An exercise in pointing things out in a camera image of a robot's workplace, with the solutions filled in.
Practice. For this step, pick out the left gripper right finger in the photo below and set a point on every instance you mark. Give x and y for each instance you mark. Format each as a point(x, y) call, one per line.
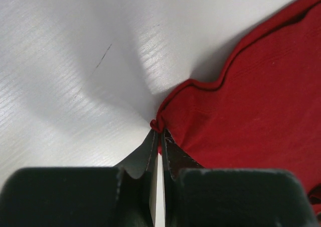
point(198, 196)

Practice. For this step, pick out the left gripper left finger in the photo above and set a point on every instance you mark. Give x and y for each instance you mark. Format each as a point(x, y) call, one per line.
point(122, 195)

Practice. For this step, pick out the red t-shirt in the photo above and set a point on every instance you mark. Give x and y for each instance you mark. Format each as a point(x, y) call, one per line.
point(264, 109)

